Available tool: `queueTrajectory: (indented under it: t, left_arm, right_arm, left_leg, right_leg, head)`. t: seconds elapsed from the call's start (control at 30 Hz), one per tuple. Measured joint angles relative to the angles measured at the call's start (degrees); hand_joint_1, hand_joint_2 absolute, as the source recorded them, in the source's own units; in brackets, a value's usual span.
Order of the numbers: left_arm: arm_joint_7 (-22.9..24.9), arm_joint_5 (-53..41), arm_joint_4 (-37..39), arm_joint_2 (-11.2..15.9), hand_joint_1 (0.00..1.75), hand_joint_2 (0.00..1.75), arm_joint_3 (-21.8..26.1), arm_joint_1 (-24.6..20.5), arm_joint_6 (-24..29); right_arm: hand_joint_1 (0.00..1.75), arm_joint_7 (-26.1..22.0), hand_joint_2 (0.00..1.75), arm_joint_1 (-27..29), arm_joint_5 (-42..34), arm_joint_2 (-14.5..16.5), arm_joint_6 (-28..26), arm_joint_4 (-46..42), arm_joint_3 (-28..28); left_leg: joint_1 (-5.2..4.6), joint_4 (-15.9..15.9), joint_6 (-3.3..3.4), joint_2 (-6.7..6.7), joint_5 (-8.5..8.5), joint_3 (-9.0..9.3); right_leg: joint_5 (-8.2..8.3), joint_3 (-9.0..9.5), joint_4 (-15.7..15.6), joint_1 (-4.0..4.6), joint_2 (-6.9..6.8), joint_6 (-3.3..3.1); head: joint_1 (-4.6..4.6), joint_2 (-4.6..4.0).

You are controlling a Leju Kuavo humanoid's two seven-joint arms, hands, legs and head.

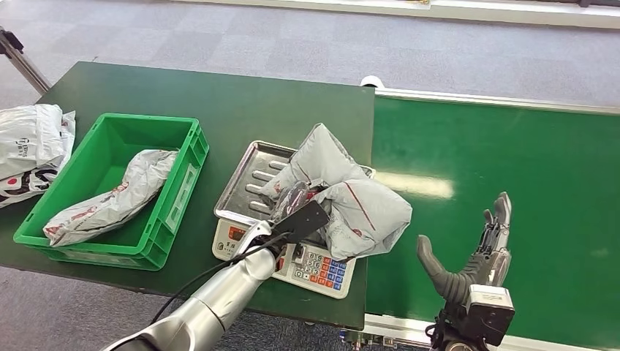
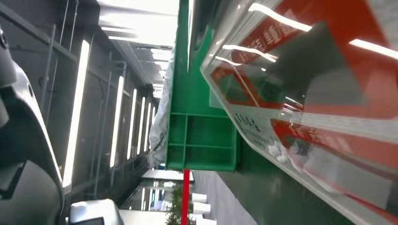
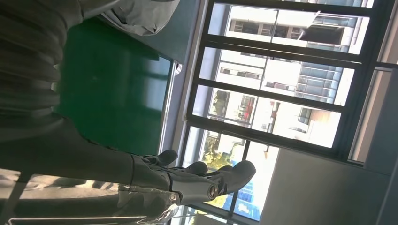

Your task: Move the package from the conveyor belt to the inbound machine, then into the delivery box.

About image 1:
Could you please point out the white conveyor roller end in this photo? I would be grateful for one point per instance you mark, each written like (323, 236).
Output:
(372, 81)

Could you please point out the green plastic crate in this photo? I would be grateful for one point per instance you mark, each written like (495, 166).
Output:
(179, 194)

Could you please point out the white bag red black print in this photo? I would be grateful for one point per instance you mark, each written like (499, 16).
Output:
(24, 186)

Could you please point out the white plastic mailer bag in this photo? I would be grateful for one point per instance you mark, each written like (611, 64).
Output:
(29, 135)

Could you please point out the electronic scale with steel tray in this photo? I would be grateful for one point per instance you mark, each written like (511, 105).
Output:
(256, 169)

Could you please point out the grey printed package in crate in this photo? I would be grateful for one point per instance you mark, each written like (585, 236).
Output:
(121, 194)

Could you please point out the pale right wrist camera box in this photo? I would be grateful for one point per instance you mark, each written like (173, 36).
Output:
(489, 312)

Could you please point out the dark green table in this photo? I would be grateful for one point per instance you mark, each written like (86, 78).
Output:
(242, 106)

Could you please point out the green conveyor belt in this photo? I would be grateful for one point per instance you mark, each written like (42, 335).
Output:
(484, 155)

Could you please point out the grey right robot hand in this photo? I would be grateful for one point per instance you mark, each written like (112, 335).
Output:
(491, 261)

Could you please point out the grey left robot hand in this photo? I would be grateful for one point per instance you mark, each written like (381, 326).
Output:
(302, 220)

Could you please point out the grey plastic mailer package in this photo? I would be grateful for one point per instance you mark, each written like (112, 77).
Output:
(363, 213)

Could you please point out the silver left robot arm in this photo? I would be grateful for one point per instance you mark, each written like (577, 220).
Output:
(218, 295)

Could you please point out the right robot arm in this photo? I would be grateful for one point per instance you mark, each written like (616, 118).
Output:
(453, 334)

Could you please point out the metal tripod leg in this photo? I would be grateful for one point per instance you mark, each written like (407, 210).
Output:
(22, 60)

